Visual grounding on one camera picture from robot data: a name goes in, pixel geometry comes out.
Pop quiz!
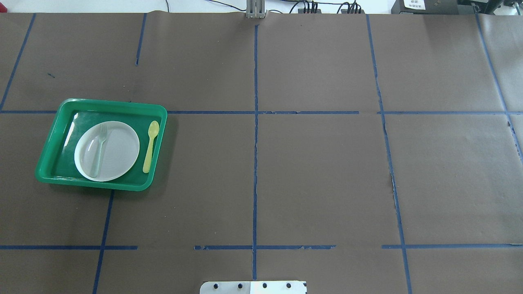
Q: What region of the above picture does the white round plate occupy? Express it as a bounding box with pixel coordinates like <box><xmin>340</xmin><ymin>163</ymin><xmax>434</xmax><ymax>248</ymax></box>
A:
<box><xmin>74</xmin><ymin>121</ymin><xmax>140</xmax><ymax>182</ymax></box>

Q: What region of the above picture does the clear plastic fork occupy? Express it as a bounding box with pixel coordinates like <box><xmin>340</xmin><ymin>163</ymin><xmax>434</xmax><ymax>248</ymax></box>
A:
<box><xmin>90</xmin><ymin>123</ymin><xmax>108</xmax><ymax>178</ymax></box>

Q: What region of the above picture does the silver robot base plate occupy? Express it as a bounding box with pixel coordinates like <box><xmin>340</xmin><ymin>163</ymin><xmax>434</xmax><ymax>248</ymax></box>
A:
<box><xmin>199</xmin><ymin>281</ymin><xmax>308</xmax><ymax>294</ymax></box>

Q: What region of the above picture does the brown paper table cover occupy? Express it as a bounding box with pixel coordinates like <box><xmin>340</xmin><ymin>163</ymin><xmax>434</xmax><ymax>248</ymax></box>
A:
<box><xmin>1</xmin><ymin>11</ymin><xmax>522</xmax><ymax>294</ymax></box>

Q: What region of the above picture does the grey aluminium frame post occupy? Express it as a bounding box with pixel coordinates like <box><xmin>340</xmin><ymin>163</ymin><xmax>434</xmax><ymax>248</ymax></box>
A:
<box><xmin>246</xmin><ymin>0</ymin><xmax>267</xmax><ymax>19</ymax></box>

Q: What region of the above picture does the yellow plastic spoon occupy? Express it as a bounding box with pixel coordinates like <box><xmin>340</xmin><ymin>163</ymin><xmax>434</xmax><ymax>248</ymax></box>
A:
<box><xmin>142</xmin><ymin>120</ymin><xmax>159</xmax><ymax>174</ymax></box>

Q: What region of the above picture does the green plastic tray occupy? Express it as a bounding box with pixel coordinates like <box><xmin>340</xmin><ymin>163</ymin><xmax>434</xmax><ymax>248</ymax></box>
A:
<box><xmin>35</xmin><ymin>98</ymin><xmax>168</xmax><ymax>192</ymax></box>

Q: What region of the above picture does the black power strip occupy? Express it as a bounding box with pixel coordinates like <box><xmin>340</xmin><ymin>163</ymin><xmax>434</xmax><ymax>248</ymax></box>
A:
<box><xmin>289</xmin><ymin>0</ymin><xmax>365</xmax><ymax>14</ymax></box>

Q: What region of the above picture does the black equipment box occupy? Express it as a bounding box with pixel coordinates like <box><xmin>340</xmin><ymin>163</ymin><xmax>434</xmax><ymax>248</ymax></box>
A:
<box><xmin>391</xmin><ymin>0</ymin><xmax>474</xmax><ymax>15</ymax></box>

